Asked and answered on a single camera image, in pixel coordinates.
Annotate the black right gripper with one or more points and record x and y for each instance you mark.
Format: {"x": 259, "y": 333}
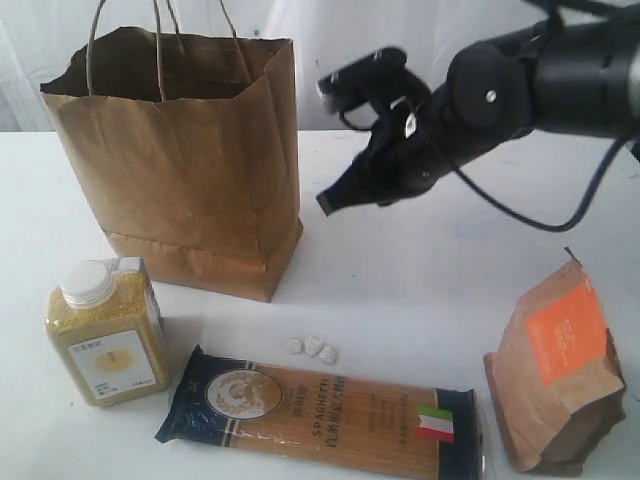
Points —
{"x": 430, "y": 138}

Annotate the white pebble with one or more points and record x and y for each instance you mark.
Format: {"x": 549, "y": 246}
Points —
{"x": 328, "y": 355}
{"x": 313, "y": 345}
{"x": 294, "y": 346}

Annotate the brown paper shopping bag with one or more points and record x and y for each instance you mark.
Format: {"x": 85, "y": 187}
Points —
{"x": 186, "y": 149}

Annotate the kraft pouch with orange label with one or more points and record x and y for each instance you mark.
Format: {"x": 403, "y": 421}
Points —
{"x": 555, "y": 380}

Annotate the millet bottle with white cap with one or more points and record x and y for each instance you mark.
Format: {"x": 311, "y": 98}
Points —
{"x": 105, "y": 324}

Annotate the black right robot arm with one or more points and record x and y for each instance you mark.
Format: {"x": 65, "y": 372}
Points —
{"x": 576, "y": 80}

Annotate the spaghetti package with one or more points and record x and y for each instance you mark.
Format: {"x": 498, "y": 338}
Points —
{"x": 390, "y": 429}

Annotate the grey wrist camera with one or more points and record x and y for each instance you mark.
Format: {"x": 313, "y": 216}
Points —
{"x": 380, "y": 79}

